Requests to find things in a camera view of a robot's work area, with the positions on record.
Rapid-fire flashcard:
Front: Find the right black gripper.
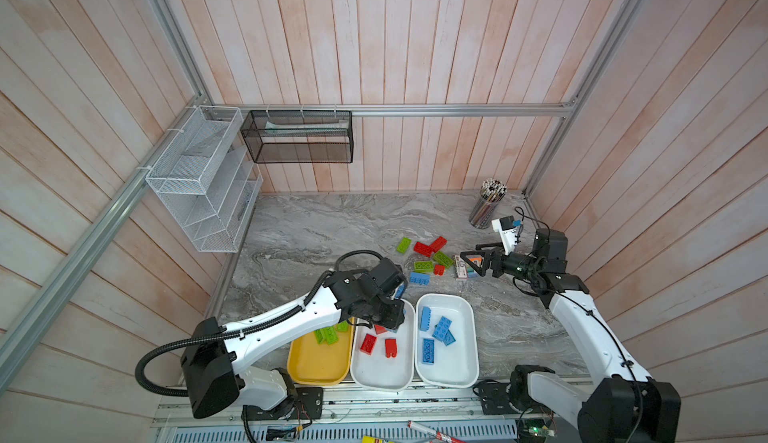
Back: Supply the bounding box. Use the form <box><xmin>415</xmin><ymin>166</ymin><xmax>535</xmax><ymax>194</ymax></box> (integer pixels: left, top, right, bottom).
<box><xmin>461</xmin><ymin>241</ymin><xmax>539</xmax><ymax>282</ymax></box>

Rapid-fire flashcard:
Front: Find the blue lego brick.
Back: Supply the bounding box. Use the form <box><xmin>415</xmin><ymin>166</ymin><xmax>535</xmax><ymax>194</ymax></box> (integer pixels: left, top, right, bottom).
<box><xmin>419</xmin><ymin>306</ymin><xmax>431</xmax><ymax>332</ymax></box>
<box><xmin>432</xmin><ymin>317</ymin><xmax>452</xmax><ymax>342</ymax></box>
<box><xmin>394</xmin><ymin>283</ymin><xmax>407</xmax><ymax>299</ymax></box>
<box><xmin>421</xmin><ymin>338</ymin><xmax>435</xmax><ymax>365</ymax></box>

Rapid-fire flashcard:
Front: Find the blue lego brick side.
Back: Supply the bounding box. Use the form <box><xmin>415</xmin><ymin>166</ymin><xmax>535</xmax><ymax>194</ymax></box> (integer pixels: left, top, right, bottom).
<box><xmin>409</xmin><ymin>272</ymin><xmax>430</xmax><ymax>286</ymax></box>

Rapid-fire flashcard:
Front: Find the red long lego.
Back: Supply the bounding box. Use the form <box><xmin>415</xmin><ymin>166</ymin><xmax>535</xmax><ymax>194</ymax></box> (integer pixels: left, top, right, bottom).
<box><xmin>413</xmin><ymin>242</ymin><xmax>434</xmax><ymax>258</ymax></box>
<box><xmin>430</xmin><ymin>236</ymin><xmax>447</xmax><ymax>253</ymax></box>

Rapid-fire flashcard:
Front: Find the blue lego brick bottom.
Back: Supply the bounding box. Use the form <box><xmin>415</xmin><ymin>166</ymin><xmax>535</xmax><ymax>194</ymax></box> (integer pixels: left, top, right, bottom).
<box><xmin>421</xmin><ymin>338</ymin><xmax>435</xmax><ymax>365</ymax></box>

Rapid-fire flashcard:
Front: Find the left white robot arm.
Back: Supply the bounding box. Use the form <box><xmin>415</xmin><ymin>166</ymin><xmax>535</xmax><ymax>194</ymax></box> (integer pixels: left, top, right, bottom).
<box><xmin>134</xmin><ymin>251</ymin><xmax>407</xmax><ymax>419</ymax></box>

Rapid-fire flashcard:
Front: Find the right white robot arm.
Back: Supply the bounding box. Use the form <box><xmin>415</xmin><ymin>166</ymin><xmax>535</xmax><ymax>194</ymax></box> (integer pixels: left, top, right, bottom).
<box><xmin>460</xmin><ymin>224</ymin><xmax>682</xmax><ymax>442</ymax></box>

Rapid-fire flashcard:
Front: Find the colored marker pack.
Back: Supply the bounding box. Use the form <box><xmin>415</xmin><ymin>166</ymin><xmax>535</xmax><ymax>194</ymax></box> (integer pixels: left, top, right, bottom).
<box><xmin>454</xmin><ymin>255</ymin><xmax>478</xmax><ymax>280</ymax></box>

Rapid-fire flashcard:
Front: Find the middle white plastic bin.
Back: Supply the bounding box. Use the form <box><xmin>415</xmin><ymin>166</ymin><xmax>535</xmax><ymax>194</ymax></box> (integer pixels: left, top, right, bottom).
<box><xmin>350</xmin><ymin>302</ymin><xmax>417</xmax><ymax>392</ymax></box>

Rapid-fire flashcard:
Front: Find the white plastic bin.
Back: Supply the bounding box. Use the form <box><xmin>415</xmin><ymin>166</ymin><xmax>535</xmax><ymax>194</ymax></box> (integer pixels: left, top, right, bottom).
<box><xmin>350</xmin><ymin>302</ymin><xmax>417</xmax><ymax>392</ymax></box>
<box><xmin>415</xmin><ymin>293</ymin><xmax>480</xmax><ymax>388</ymax></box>

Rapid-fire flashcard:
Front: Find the metal pencil cup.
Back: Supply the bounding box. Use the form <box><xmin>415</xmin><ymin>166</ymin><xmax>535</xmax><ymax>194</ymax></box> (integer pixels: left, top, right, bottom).
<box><xmin>468</xmin><ymin>179</ymin><xmax>508</xmax><ymax>229</ymax></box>

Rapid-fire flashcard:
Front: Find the right white plastic bin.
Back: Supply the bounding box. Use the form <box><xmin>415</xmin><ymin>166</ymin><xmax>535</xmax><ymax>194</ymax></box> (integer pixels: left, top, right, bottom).
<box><xmin>415</xmin><ymin>293</ymin><xmax>480</xmax><ymax>388</ymax></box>

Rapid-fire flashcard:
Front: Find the yellow plastic bin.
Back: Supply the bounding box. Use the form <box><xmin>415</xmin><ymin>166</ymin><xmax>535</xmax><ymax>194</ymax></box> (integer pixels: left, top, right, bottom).
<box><xmin>287</xmin><ymin>324</ymin><xmax>354</xmax><ymax>387</ymax></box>

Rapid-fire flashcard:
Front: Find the red marker pen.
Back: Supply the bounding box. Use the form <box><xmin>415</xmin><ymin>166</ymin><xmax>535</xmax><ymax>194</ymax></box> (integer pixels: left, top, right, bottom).
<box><xmin>407</xmin><ymin>421</ymin><xmax>465</xmax><ymax>443</ymax></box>

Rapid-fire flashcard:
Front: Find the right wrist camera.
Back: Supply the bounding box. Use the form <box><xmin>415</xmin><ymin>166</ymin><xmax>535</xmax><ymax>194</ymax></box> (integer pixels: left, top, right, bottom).
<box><xmin>491</xmin><ymin>216</ymin><xmax>523</xmax><ymax>255</ymax></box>

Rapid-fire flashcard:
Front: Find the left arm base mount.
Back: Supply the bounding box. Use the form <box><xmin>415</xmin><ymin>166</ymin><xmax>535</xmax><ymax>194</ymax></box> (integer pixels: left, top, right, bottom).
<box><xmin>241</xmin><ymin>387</ymin><xmax>324</xmax><ymax>421</ymax></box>

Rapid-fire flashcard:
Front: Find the aluminium frame rail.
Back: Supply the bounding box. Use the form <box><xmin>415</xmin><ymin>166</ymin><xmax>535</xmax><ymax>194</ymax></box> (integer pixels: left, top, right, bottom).
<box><xmin>151</xmin><ymin>376</ymin><xmax>649</xmax><ymax>429</ymax></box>

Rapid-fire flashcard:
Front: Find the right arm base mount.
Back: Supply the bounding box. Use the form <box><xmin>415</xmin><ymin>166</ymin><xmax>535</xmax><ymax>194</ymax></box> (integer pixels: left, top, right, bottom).
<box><xmin>472</xmin><ymin>379</ymin><xmax>551</xmax><ymax>416</ymax></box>

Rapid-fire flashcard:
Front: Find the black mesh wall basket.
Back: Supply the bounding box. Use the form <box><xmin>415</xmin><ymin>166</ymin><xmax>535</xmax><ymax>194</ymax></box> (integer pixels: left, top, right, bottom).
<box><xmin>240</xmin><ymin>109</ymin><xmax>355</xmax><ymax>165</ymax></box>

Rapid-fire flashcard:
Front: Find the white wire mesh shelf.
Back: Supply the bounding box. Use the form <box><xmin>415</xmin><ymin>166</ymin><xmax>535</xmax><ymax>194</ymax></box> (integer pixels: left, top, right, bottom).
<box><xmin>146</xmin><ymin>106</ymin><xmax>263</xmax><ymax>253</ymax></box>

